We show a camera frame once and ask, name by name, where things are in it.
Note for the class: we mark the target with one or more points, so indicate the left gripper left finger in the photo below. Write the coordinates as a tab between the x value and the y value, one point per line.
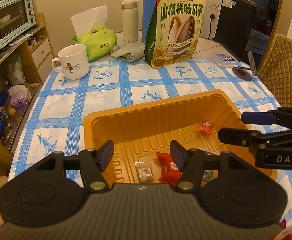
92	163

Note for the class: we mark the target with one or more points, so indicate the red pillow snack packet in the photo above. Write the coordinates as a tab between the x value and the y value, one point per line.
170	174

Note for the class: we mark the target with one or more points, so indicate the mint toaster oven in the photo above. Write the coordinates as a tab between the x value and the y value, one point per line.
16	16

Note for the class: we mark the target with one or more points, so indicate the phone stand with round base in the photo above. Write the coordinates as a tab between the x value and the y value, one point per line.
246	73

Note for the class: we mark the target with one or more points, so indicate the grey mixed nuts packet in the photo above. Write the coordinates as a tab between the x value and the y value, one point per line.
207	175

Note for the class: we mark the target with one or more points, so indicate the orange plastic tray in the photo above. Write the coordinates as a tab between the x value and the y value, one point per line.
139	131

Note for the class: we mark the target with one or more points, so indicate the small red candy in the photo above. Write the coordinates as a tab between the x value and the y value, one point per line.
205	127

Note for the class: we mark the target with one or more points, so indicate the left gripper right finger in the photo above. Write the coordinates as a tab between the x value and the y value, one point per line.
186	162

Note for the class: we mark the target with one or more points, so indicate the purple tissue box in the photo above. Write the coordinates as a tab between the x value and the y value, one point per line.
20	96

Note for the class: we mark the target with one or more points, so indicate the right quilted chair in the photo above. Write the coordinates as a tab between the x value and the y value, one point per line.
276	70

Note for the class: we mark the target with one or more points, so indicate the white cartoon mug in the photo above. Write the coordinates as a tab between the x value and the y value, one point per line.
72	62

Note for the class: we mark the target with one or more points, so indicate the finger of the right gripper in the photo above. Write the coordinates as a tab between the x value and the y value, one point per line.
281	117
249	138

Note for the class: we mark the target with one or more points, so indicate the white insulated bottle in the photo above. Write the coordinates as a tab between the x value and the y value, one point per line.
130	20

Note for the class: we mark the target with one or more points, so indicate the sunflower seed bag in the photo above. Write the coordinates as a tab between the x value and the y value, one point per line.
173	32

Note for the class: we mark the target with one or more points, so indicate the blue checked tablecloth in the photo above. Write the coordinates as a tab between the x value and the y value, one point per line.
56	119

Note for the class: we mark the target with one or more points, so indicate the small clear nougat packet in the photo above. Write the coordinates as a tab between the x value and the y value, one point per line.
144	171

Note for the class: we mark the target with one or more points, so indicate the black white appliance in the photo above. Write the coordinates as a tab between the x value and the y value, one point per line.
228	22

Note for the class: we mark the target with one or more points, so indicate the grey folded cloth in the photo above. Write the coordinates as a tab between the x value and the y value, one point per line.
128	51

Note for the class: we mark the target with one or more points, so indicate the wooden shelf cabinet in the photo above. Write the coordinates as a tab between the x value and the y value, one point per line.
26	61

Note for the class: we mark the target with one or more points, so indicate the green tissue pack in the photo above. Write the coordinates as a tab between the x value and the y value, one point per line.
90	31

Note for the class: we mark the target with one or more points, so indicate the small clear blue box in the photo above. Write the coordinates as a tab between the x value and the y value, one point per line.
224	60

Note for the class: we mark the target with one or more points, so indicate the blue thermos jug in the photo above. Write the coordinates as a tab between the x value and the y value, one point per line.
151	5

